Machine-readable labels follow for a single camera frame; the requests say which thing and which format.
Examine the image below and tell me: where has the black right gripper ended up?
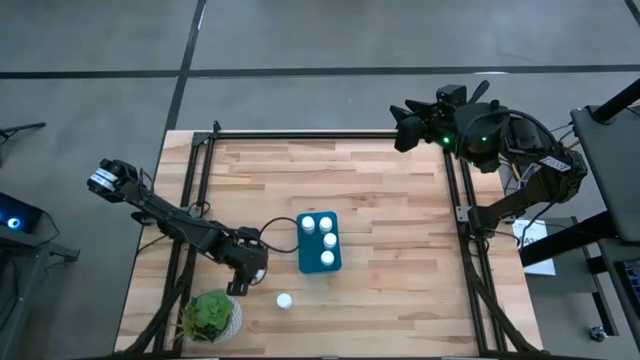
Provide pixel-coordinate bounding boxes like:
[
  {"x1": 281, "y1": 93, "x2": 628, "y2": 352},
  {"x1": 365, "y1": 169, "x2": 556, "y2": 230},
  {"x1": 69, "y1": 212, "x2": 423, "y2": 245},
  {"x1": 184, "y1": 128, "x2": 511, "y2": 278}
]
[{"x1": 389, "y1": 79, "x2": 492, "y2": 153}]

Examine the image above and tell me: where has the black desk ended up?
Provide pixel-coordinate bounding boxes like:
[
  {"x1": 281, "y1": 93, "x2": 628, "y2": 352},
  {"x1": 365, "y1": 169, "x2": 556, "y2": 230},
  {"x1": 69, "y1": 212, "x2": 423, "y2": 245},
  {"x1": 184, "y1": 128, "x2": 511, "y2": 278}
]
[{"x1": 519, "y1": 104, "x2": 640, "y2": 341}]

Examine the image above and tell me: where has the teal plastic basket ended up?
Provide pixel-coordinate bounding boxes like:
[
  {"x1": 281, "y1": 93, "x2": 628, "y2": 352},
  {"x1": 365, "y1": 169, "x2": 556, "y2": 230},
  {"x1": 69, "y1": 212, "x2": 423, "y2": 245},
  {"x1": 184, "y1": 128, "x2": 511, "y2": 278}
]
[{"x1": 295, "y1": 210, "x2": 344, "y2": 275}]

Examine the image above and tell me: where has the green succulent in white pot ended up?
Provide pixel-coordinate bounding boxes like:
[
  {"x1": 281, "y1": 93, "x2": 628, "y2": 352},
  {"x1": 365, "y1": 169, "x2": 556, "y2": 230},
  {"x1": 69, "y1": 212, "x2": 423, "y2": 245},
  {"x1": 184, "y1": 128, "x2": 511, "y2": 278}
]
[{"x1": 177, "y1": 289, "x2": 245, "y2": 345}]

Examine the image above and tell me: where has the black keyboard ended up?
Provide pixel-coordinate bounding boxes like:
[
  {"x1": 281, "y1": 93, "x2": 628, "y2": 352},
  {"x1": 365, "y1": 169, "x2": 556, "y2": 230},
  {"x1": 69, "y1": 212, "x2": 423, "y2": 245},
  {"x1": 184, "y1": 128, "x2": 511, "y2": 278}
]
[{"x1": 622, "y1": 259, "x2": 640, "y2": 301}]

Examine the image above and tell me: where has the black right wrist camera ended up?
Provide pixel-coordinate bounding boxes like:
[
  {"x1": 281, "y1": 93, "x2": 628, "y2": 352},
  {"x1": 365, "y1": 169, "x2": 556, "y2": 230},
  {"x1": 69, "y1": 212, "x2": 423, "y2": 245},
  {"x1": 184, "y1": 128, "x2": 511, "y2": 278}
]
[{"x1": 435, "y1": 83, "x2": 470, "y2": 107}]

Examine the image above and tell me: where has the thick black monitor pole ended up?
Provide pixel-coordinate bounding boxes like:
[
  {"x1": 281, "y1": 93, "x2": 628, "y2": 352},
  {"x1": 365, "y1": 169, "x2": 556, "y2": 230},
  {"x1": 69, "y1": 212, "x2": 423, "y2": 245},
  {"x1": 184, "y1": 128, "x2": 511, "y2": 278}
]
[{"x1": 591, "y1": 78, "x2": 640, "y2": 125}]

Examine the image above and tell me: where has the white paper sheet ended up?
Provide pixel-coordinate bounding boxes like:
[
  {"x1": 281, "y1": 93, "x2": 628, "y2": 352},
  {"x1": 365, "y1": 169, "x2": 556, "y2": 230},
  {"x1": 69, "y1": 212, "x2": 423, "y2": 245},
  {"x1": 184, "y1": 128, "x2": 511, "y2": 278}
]
[{"x1": 510, "y1": 218, "x2": 557, "y2": 277}]

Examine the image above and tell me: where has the black tripod leg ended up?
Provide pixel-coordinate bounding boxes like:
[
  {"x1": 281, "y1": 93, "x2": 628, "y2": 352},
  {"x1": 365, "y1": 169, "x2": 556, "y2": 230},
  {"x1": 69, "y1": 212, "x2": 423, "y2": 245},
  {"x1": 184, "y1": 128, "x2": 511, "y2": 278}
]
[{"x1": 0, "y1": 121, "x2": 48, "y2": 142}]

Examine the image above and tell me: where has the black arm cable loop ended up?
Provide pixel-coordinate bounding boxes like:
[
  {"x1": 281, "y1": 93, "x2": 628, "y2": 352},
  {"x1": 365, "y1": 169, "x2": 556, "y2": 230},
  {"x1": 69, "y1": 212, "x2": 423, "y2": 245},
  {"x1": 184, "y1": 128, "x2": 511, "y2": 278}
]
[{"x1": 254, "y1": 215, "x2": 301, "y2": 254}]

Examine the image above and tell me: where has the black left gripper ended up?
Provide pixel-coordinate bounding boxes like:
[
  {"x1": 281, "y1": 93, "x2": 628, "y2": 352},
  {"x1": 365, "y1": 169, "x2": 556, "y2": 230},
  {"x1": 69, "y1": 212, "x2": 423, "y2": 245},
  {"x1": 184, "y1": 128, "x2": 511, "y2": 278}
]
[{"x1": 219, "y1": 226, "x2": 270, "y2": 297}]

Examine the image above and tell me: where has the yellow extension cable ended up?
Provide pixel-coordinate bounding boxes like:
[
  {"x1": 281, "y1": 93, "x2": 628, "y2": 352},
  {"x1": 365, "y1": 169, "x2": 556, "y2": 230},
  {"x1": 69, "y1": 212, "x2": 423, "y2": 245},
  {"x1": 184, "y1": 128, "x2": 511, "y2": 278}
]
[{"x1": 502, "y1": 139, "x2": 581, "y2": 191}]

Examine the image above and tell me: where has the grey metal stand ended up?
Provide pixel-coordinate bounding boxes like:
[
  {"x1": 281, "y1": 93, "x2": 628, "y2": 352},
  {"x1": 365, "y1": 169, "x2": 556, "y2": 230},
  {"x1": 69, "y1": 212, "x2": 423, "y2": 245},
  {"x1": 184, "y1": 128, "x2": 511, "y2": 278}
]
[{"x1": 0, "y1": 232, "x2": 81, "y2": 360}]

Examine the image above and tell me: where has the black computer with blue light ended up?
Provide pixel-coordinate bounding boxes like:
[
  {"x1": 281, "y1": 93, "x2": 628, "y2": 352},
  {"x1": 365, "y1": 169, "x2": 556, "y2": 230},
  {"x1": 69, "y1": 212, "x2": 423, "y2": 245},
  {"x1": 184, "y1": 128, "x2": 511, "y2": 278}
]
[{"x1": 0, "y1": 192, "x2": 44, "y2": 235}]

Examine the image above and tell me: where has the black aluminium rig frame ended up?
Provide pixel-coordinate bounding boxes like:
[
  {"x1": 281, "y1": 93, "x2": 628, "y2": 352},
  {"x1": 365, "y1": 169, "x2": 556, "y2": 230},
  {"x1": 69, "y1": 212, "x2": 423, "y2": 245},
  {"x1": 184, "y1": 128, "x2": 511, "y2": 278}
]
[{"x1": 117, "y1": 119, "x2": 549, "y2": 360}]

